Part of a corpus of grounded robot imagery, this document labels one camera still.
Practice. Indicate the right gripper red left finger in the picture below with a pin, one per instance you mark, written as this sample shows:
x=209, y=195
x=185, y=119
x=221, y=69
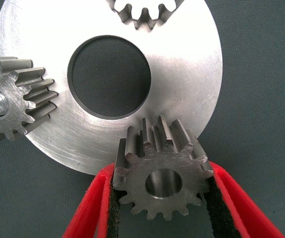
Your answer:
x=90, y=205

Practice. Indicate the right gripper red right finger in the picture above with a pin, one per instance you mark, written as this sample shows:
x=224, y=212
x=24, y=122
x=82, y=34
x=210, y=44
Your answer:
x=236, y=210

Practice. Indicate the dark steel planetary gear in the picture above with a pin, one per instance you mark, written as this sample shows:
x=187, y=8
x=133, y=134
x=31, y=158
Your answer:
x=137, y=173

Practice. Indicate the silver steel planetary gear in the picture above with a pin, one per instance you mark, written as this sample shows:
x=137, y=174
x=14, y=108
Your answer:
x=144, y=15
x=8, y=86

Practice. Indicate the round metal carrier plate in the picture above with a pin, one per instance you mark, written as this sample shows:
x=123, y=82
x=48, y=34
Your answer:
x=182, y=74

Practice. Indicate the dark grey table cloth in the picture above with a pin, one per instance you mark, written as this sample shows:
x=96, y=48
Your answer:
x=256, y=99

